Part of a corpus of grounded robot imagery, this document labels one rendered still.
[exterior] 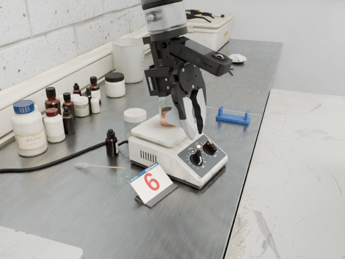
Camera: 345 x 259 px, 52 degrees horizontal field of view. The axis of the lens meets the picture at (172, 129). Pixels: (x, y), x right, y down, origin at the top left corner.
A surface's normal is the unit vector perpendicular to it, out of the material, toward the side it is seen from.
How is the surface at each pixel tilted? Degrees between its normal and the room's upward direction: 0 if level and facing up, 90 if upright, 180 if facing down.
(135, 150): 90
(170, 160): 90
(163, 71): 90
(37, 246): 0
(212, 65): 88
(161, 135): 0
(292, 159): 0
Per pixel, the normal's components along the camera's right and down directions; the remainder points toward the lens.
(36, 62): 0.94, 0.15
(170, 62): -0.57, 0.37
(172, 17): 0.37, 0.21
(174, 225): 0.00, -0.89
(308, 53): -0.33, 0.42
